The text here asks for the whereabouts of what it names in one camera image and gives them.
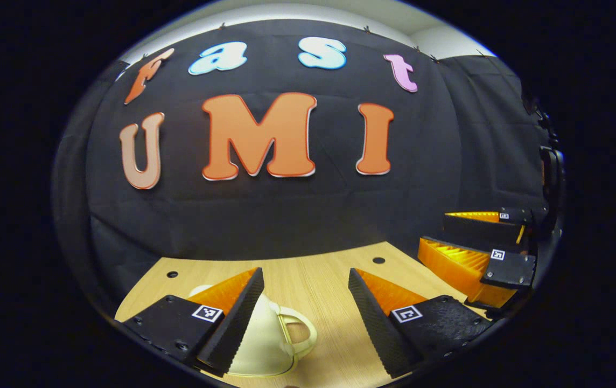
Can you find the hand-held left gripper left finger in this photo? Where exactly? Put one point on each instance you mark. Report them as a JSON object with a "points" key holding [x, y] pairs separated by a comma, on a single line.
{"points": [[235, 328]]}

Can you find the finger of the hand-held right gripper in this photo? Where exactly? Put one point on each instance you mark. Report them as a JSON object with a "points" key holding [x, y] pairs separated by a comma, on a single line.
{"points": [[480, 231], [459, 267]]}

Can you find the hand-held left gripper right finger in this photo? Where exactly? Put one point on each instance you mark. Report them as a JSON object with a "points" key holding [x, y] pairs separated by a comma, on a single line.
{"points": [[375, 328]]}

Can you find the cream suitcase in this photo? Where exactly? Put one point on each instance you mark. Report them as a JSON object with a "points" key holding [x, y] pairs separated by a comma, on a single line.
{"points": [[265, 339]]}

